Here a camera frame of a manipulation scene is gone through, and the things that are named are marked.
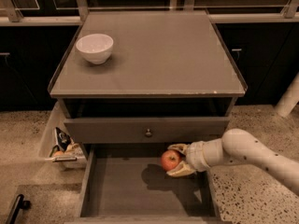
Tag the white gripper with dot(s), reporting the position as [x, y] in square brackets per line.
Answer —
[195, 155]

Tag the white ceramic bowl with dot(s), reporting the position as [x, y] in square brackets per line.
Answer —
[95, 48]

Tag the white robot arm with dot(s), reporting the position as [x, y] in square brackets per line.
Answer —
[235, 147]

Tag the open middle drawer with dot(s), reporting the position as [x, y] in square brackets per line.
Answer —
[126, 184]

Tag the upper drawer with knob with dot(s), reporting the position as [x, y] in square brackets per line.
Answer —
[145, 130]

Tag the clear plastic bin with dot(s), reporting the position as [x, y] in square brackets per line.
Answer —
[57, 146]

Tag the orange fruit in bin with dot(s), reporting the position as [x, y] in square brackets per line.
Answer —
[58, 153]

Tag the red apple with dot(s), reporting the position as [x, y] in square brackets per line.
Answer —
[170, 160]

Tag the metal railing frame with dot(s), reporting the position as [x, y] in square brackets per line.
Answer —
[219, 11]

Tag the black handle bottom left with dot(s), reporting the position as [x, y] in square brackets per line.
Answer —
[19, 204]

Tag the dark snack bag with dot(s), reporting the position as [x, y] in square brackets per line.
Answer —
[62, 139]

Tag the grey drawer cabinet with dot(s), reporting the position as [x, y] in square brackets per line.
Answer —
[163, 65]

